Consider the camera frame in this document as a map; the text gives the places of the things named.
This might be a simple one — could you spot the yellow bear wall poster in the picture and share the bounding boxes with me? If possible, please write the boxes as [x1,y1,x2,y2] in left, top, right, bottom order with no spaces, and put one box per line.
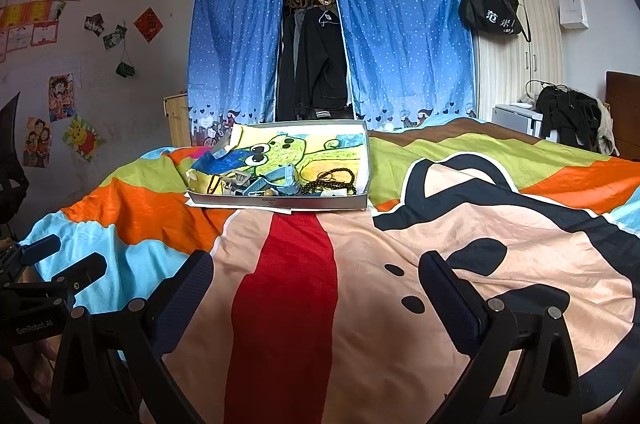
[61,115,105,163]

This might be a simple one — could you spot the beige cloth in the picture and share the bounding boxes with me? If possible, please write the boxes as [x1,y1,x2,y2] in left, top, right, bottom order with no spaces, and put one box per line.
[595,98,620,157]

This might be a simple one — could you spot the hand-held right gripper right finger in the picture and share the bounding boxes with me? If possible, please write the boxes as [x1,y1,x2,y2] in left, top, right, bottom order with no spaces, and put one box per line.
[417,250,586,424]

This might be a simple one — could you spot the blue dotted curtain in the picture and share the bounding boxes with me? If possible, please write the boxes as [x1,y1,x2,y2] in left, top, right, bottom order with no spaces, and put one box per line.
[327,0,478,131]
[187,0,289,148]

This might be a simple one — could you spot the colourful printed blanket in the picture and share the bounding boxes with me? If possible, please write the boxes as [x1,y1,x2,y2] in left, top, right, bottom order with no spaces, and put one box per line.
[17,116,640,424]

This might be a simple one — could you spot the cartoon family wall poster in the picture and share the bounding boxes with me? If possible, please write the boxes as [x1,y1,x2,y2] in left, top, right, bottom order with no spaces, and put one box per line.
[22,118,53,169]

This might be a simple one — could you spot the white small cabinet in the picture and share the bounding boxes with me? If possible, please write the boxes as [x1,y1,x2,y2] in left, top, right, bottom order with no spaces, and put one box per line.
[491,104,544,137]

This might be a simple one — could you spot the black clothes pile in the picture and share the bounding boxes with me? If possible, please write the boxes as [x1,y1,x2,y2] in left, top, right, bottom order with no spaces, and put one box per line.
[535,86,602,149]

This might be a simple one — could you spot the row of wall certificates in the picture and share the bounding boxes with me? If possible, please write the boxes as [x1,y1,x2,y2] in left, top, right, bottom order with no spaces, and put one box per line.
[0,0,85,62]

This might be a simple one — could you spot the red diamond wall paper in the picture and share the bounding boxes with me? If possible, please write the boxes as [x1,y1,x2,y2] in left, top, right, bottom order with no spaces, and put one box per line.
[133,6,166,44]

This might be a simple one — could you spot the dark bead necklace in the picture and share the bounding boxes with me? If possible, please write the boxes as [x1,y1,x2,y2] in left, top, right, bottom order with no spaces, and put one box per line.
[300,168,359,197]

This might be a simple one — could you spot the grey box with cartoon drawing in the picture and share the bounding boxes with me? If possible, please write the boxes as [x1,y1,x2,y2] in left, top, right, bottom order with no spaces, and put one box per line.
[185,120,371,211]

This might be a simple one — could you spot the brown wooden headboard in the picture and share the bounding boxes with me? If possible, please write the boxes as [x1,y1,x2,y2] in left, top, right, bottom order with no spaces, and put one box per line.
[605,71,640,163]

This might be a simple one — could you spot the cream wooden wardrobe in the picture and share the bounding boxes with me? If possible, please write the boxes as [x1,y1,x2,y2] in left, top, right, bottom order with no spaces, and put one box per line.
[457,0,564,125]

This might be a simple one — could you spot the white paper sheet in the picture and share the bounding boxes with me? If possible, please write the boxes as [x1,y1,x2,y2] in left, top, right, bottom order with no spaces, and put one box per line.
[187,199,296,215]

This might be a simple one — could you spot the person's left hand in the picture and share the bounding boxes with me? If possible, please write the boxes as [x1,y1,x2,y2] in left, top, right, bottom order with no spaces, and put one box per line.
[28,336,61,405]

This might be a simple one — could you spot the anime figure wall poster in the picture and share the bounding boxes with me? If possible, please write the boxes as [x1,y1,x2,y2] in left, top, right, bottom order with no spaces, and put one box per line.
[47,74,76,123]

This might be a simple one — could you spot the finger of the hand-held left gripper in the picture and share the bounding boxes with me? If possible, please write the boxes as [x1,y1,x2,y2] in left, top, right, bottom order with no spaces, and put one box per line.
[51,252,109,300]
[18,233,63,266]

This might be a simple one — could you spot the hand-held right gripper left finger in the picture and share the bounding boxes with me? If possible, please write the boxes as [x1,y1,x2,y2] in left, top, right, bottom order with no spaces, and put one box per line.
[50,249,216,424]

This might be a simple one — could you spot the black hanging clothes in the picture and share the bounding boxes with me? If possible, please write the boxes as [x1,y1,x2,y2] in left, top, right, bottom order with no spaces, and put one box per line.
[275,0,354,123]

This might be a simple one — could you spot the white paper bag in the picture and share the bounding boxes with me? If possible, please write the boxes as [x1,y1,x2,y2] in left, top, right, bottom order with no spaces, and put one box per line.
[559,0,590,31]

